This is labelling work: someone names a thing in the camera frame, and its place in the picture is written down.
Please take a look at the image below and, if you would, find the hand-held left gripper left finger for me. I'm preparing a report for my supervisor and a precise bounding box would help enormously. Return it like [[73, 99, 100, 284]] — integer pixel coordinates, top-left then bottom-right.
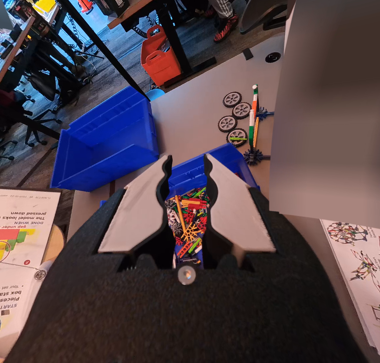
[[97, 154, 173, 255]]

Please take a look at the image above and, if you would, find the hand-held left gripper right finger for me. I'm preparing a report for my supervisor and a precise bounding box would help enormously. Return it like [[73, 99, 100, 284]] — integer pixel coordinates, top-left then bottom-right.
[[204, 153, 276, 259]]

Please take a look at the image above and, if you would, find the pile of colourful toy pieces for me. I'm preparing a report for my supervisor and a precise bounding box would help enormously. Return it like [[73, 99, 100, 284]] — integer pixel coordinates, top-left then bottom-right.
[[164, 186, 215, 265]]

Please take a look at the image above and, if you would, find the blue plastic bin with label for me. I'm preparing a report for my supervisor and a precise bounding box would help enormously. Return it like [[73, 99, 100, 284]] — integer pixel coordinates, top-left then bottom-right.
[[99, 143, 261, 268]]

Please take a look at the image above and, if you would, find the colourful rod and connector model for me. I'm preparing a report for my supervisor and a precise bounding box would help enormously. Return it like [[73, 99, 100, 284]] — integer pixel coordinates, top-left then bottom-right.
[[243, 85, 275, 165]]

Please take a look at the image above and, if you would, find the empty blue plastic bin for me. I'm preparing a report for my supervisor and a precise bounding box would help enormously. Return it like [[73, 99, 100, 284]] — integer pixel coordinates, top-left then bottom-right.
[[50, 85, 159, 192]]

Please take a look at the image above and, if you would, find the grey toy wheel with green rod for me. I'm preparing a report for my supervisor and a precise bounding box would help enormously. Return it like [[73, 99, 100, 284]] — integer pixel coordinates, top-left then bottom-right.
[[226, 128, 248, 148]]

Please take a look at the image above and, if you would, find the grey toy wheel black tyre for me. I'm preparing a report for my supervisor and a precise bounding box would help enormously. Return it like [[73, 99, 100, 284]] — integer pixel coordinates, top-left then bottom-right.
[[232, 102, 252, 120], [223, 92, 242, 109], [218, 115, 238, 133]]

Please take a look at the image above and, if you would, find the printed instruction sheet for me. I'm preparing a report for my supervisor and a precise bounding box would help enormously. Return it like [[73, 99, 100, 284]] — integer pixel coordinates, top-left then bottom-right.
[[0, 188, 62, 344]]

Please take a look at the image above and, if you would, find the toy model picture booklet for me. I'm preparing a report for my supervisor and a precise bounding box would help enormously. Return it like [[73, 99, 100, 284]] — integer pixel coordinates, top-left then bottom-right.
[[320, 219, 380, 348]]

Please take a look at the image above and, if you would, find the black swivel chair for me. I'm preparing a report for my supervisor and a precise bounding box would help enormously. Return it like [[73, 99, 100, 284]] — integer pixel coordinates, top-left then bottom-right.
[[18, 70, 63, 147]]

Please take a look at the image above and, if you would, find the orange tote basket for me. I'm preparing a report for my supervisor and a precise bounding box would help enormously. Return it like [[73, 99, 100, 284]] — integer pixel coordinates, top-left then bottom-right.
[[140, 25, 181, 87]]

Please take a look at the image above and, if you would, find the wooden top desk black leg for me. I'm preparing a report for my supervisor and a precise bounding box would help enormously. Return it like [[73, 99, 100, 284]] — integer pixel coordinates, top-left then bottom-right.
[[107, 0, 217, 87]]

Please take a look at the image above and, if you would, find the cluttered wooden edge desk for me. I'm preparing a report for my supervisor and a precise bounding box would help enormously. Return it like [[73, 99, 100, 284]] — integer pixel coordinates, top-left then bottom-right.
[[0, 14, 36, 83]]

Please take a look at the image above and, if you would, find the black office chair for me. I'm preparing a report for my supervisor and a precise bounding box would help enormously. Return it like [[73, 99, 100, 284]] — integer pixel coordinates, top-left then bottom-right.
[[239, 0, 293, 34]]

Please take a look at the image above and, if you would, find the yellow plastic bin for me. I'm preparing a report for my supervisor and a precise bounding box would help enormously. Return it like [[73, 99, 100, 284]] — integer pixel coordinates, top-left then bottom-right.
[[31, 0, 57, 13]]

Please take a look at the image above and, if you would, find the black desk frame bar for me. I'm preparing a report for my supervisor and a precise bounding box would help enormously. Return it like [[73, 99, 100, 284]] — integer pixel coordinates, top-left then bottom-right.
[[45, 0, 151, 102]]

